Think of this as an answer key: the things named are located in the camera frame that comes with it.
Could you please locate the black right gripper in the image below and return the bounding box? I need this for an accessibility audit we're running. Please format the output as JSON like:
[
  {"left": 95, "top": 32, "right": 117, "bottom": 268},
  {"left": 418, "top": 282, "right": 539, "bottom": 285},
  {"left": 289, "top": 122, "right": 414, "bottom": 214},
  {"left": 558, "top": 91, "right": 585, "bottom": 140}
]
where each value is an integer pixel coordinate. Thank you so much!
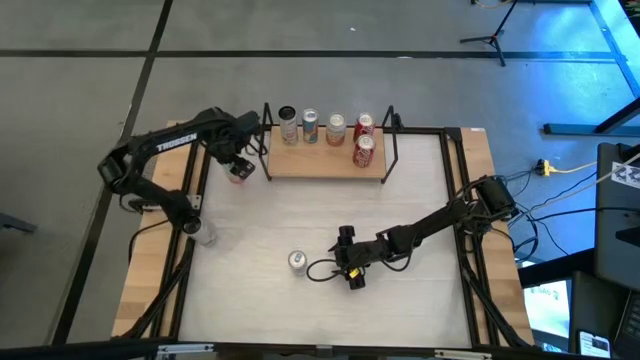
[{"left": 327, "top": 225, "right": 376, "bottom": 291}]

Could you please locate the white orange Spindrift can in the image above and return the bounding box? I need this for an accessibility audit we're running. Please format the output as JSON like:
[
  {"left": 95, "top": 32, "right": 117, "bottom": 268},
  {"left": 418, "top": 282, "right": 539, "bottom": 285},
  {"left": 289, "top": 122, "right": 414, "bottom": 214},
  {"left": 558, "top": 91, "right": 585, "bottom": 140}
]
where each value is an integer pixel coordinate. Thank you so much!
[
  {"left": 221, "top": 158, "right": 250, "bottom": 187},
  {"left": 325, "top": 111, "right": 347, "bottom": 148}
]

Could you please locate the blue silver Red Bull can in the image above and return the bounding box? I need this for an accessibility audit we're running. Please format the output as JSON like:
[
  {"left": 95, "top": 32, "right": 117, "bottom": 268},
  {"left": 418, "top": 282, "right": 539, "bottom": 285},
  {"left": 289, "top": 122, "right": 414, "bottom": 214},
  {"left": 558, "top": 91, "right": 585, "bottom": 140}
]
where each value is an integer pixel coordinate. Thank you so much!
[
  {"left": 287, "top": 249, "right": 310, "bottom": 278},
  {"left": 301, "top": 107, "right": 320, "bottom": 145}
]

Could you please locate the white Celsius energy drink can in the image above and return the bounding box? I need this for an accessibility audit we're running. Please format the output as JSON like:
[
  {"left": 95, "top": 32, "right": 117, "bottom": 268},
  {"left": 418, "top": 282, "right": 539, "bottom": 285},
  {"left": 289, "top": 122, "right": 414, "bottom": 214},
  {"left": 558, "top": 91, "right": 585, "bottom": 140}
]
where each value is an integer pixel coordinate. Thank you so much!
[
  {"left": 188, "top": 217, "right": 219, "bottom": 249},
  {"left": 277, "top": 105, "right": 300, "bottom": 147}
]

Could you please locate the red Coca-Cola can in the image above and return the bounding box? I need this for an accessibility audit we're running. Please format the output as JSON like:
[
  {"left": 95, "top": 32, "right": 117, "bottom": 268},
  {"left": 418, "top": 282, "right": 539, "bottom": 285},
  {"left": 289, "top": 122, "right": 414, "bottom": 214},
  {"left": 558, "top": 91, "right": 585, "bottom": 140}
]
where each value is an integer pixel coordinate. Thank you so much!
[
  {"left": 351, "top": 133, "right": 377, "bottom": 169},
  {"left": 353, "top": 111, "right": 377, "bottom": 144}
]

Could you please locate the laptop screen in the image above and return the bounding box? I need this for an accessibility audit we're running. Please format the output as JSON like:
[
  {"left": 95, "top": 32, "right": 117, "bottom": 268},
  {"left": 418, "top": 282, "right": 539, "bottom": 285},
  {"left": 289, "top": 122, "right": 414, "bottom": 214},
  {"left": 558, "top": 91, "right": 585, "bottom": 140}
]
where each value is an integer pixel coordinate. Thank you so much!
[{"left": 522, "top": 278, "right": 574, "bottom": 351}]

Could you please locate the grey chair foot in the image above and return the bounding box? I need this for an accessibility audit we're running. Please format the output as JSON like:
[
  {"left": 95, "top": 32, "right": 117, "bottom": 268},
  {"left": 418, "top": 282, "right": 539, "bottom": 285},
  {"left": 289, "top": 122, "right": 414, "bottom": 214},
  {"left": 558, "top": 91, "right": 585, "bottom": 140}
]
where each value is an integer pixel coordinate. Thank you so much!
[{"left": 0, "top": 212, "right": 39, "bottom": 235}]

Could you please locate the black rig beam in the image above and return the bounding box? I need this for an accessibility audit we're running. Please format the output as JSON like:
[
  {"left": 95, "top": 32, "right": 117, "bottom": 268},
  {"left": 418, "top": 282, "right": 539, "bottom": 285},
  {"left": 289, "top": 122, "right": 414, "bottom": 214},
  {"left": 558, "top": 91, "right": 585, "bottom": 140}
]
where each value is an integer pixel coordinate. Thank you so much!
[{"left": 0, "top": 338, "right": 640, "bottom": 360}]

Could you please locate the smartphone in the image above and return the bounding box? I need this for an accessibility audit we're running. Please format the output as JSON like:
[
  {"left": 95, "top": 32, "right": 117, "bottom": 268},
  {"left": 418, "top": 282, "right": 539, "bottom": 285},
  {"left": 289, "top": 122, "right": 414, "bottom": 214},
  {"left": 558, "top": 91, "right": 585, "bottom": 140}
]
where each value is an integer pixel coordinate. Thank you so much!
[{"left": 577, "top": 329, "right": 613, "bottom": 359}]

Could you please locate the black floor stand base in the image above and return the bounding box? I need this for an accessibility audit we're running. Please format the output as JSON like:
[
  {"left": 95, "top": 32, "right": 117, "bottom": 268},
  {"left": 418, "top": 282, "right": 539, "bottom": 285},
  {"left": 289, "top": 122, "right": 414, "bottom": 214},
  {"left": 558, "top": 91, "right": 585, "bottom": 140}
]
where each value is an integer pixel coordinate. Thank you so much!
[{"left": 542, "top": 97, "right": 640, "bottom": 137}]

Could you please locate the black tripod stand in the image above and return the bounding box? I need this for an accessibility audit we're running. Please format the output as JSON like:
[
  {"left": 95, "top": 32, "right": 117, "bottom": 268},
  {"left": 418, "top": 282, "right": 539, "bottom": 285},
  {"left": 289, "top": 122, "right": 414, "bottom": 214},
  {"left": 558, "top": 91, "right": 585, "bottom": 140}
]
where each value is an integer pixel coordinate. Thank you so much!
[{"left": 459, "top": 0, "right": 521, "bottom": 68}]

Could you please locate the black desk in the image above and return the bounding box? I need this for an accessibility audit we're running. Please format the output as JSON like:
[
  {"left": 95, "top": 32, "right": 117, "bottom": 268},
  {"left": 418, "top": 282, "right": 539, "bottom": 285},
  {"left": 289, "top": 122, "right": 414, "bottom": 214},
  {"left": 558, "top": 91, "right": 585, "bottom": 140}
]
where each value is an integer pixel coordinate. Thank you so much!
[{"left": 593, "top": 142, "right": 640, "bottom": 294}]

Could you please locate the black keyboard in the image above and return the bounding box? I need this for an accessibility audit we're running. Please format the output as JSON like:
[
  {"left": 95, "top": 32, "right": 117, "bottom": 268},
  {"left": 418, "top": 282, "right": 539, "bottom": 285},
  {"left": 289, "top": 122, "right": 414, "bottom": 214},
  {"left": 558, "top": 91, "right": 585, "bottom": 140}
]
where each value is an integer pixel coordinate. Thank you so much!
[{"left": 613, "top": 291, "right": 640, "bottom": 359}]

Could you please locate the white marker paper sheet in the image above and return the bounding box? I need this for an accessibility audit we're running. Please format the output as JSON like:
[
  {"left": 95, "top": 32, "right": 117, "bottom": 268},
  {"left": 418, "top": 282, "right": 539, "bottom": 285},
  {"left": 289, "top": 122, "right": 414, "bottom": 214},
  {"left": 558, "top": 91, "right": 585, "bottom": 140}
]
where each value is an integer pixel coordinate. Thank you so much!
[{"left": 610, "top": 160, "right": 640, "bottom": 190}]

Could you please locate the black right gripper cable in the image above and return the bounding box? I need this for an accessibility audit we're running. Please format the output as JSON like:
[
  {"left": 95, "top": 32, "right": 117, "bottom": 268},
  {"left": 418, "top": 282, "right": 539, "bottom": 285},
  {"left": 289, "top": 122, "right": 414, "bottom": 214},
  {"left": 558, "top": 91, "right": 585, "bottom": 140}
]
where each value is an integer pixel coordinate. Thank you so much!
[{"left": 305, "top": 257, "right": 351, "bottom": 284}]

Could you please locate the wooden shelf with black frame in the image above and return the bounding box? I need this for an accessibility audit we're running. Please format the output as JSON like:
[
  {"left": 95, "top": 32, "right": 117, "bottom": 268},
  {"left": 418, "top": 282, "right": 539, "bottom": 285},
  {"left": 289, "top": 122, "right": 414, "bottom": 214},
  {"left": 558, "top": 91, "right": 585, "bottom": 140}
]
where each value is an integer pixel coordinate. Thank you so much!
[{"left": 258, "top": 102, "right": 404, "bottom": 185}]

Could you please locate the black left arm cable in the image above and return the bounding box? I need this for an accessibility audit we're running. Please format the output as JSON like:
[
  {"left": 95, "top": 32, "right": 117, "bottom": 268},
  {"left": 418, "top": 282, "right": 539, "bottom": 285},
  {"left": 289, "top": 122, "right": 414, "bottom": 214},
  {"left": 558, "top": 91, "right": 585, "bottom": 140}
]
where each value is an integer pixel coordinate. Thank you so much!
[{"left": 127, "top": 219, "right": 169, "bottom": 264}]

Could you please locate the silver rig bracket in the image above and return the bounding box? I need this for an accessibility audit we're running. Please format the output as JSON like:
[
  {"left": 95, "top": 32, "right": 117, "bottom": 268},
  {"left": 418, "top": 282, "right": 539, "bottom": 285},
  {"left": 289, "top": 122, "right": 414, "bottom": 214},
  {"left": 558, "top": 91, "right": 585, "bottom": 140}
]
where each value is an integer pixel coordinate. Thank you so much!
[
  {"left": 433, "top": 349, "right": 494, "bottom": 360},
  {"left": 156, "top": 342, "right": 215, "bottom": 357}
]

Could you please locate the black aluminium table frame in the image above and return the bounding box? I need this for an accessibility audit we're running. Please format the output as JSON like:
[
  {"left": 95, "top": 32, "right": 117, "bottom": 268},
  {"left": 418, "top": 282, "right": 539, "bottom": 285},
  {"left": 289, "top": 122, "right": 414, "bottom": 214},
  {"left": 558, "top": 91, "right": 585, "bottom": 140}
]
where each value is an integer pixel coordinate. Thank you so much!
[{"left": 112, "top": 119, "right": 534, "bottom": 351}]

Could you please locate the yellow floor cable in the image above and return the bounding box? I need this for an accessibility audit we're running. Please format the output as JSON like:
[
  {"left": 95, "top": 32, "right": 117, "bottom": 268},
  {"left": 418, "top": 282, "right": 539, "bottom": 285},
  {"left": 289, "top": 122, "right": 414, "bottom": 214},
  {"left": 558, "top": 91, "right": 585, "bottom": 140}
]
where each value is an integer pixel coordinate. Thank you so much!
[{"left": 553, "top": 162, "right": 601, "bottom": 175}]

